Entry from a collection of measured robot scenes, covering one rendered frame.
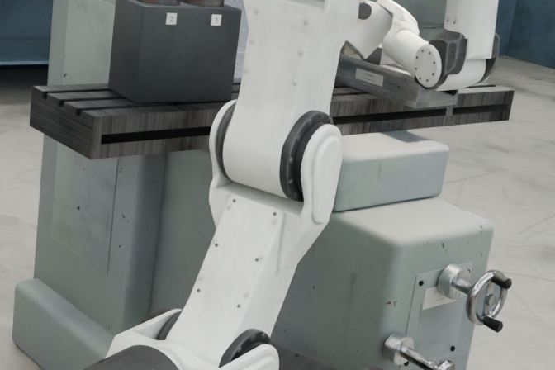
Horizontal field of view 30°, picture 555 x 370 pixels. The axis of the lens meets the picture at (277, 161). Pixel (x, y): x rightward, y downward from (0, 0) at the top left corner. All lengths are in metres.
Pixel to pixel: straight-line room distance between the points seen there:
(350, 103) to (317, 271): 0.37
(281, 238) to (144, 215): 1.06
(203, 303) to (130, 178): 1.04
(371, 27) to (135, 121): 0.52
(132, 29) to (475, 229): 0.82
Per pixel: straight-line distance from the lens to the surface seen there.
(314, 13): 1.52
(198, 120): 2.00
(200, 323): 1.60
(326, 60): 1.59
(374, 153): 2.18
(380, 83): 2.35
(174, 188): 2.59
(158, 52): 1.99
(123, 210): 2.66
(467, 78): 1.92
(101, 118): 1.88
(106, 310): 2.79
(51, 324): 2.92
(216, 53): 2.06
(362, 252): 2.11
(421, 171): 2.30
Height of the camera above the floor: 1.43
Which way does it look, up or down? 16 degrees down
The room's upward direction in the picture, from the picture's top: 8 degrees clockwise
